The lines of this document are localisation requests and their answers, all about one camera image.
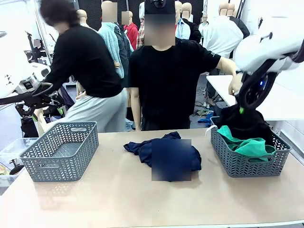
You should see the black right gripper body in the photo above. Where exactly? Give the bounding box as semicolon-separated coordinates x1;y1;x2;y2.
244;71;277;107

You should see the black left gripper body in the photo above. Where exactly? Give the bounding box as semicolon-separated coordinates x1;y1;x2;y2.
22;92;54;109

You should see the dark navy fleece garment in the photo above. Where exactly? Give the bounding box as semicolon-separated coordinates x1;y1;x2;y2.
217;94;275;147

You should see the green garment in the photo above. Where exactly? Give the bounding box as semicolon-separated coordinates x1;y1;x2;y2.
216;125;277;163

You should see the navy blue garment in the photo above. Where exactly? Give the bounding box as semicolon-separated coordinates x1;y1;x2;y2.
123;131;202;182

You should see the person's left forearm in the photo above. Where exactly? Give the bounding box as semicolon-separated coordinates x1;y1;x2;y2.
217;56;238;81

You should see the person's right forearm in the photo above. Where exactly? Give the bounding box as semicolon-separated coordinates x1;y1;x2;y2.
129;87;143;131

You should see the person's left hand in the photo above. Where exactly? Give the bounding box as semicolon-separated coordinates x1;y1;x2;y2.
228;74;243;97

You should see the dark purple draped cloth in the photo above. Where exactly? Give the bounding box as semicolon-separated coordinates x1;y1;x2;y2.
44;85;76;117

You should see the black bag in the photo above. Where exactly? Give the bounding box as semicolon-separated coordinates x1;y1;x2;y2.
20;116;52;138

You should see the white stand pole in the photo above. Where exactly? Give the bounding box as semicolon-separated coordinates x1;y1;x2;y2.
34;108;48;138

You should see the white side table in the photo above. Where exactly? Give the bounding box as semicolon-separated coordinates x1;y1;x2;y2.
206;74;304;122

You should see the royal blue cloth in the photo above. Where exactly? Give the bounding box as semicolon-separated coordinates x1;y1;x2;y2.
198;113;214;128

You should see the white paper tag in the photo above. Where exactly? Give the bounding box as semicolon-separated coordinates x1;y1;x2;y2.
204;125;219;139

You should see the clear plastic storage box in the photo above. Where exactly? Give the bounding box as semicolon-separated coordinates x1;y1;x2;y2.
0;137;40;190

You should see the person in grey trousers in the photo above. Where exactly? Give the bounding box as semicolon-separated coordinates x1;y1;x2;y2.
39;0;129;133

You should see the grey plastic lattice basket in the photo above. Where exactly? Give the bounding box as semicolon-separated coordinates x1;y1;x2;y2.
210;116;292;178
18;121;100;183

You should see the mannequin in dark jacket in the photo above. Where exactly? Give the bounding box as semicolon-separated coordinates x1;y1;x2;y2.
227;2;250;40

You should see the light blue denim garment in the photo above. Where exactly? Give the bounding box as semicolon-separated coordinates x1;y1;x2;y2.
124;118;136;133

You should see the person in black t-shirt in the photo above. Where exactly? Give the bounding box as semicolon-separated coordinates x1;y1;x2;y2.
127;0;223;132

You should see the mannequin in light-blue fleece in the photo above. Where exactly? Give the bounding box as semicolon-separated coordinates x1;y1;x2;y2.
97;1;133;79

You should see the small mannequin in white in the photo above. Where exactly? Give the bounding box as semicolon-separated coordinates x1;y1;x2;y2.
199;13;209;36

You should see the mannequin in dark grey shirt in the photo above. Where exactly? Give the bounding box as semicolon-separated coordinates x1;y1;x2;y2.
114;23;134;119

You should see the mannequin in black jacket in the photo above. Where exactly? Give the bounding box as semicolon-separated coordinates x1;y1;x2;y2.
181;2;202;45

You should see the mannequin in light-blue shirt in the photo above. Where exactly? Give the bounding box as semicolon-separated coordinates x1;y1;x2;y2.
175;1;191;40

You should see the mannequin in red jacket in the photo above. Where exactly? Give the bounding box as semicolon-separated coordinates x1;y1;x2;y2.
121;10;139;51

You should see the mannequin in plaid shirt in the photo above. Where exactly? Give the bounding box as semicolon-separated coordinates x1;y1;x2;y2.
136;1;146;49

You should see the black cap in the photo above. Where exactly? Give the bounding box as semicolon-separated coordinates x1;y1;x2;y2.
144;0;176;15

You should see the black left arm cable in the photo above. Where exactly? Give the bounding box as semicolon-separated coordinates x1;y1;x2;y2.
0;82;54;105

